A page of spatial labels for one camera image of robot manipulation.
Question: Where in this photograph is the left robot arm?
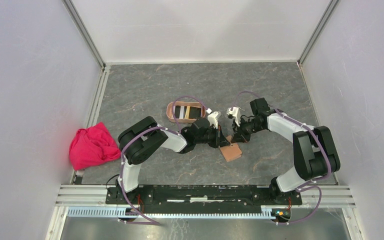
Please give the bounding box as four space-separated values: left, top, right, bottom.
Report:
117 116 230 204

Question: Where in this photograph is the red crumpled cloth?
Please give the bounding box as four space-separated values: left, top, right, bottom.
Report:
68 122 121 171

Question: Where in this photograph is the tan leather card holder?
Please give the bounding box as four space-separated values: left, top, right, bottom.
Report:
220 143 242 162

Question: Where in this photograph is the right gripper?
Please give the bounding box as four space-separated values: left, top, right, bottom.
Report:
230 116 265 143

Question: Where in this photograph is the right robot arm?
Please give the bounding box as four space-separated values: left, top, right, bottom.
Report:
226 97 341 204

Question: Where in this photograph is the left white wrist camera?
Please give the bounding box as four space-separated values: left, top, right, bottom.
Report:
205 108 222 129

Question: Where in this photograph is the white toothed cable duct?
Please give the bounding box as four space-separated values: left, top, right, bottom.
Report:
67 206 275 220

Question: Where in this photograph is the silver credit card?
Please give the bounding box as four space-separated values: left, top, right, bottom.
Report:
179 106 187 119

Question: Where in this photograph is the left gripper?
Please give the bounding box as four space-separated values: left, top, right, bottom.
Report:
195 124 231 149

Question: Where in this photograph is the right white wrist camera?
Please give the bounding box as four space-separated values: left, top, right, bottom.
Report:
226 106 241 127

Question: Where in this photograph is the pink oval tray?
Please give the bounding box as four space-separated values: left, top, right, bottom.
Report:
166 101 206 124

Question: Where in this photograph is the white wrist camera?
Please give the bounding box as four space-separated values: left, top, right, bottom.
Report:
205 108 222 129
226 106 241 127

